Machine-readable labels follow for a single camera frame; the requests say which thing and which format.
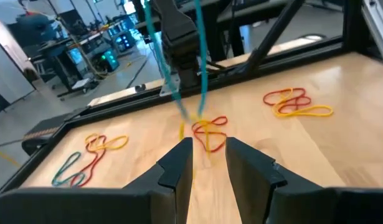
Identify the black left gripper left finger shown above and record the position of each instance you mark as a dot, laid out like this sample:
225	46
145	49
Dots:
178	174

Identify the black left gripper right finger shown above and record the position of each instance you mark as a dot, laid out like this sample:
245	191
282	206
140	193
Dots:
250	186

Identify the red rubber band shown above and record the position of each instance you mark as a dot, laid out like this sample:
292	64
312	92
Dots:
224	119
94	165
284	91

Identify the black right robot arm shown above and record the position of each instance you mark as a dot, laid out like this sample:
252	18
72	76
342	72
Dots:
178	37

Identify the small black knob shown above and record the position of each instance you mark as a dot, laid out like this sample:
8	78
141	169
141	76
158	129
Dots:
140	87

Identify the computer with green lights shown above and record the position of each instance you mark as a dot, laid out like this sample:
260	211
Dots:
111	60

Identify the black mesh computer case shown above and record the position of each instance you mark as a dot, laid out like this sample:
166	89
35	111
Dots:
45	130

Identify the black workbench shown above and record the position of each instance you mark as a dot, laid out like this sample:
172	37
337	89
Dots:
228	31

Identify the black desk with equipment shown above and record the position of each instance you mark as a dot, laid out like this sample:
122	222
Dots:
60	59

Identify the white partition panel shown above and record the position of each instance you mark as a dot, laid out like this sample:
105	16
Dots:
10	71

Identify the dark teal dome device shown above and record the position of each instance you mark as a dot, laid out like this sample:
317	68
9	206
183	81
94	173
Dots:
35	31

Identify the silver aluminium profile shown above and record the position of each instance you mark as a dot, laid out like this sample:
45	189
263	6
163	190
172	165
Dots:
378	25

